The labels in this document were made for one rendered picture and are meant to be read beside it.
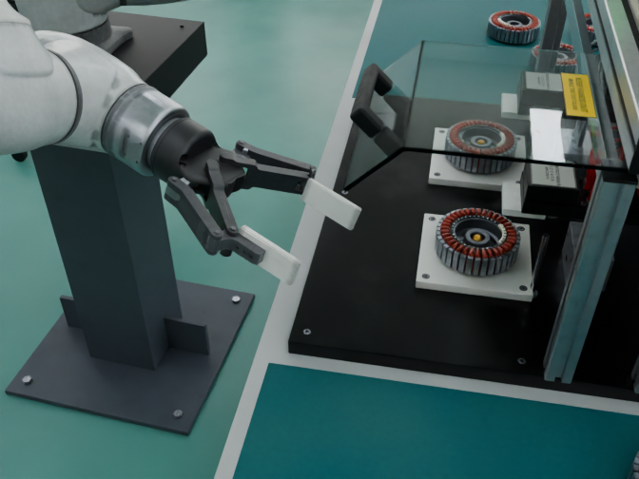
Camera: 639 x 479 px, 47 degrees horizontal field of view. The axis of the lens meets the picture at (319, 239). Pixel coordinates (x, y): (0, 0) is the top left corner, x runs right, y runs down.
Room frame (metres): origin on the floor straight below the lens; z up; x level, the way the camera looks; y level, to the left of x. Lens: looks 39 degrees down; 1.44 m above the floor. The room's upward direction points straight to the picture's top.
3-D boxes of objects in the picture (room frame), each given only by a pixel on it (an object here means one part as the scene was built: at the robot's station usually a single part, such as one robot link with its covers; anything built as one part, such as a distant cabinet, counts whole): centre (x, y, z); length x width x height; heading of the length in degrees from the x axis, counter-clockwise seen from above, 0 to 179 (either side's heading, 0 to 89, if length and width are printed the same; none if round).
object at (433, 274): (0.77, -0.21, 0.78); 0.15 x 0.15 x 0.01; 79
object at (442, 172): (1.01, -0.26, 0.78); 0.15 x 0.15 x 0.01; 79
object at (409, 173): (0.89, -0.25, 0.76); 0.64 x 0.47 x 0.02; 169
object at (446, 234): (0.77, -0.21, 0.80); 0.11 x 0.11 x 0.04
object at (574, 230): (0.75, -0.36, 0.80); 0.08 x 0.05 x 0.06; 169
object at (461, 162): (1.01, -0.26, 0.80); 0.11 x 0.11 x 0.04
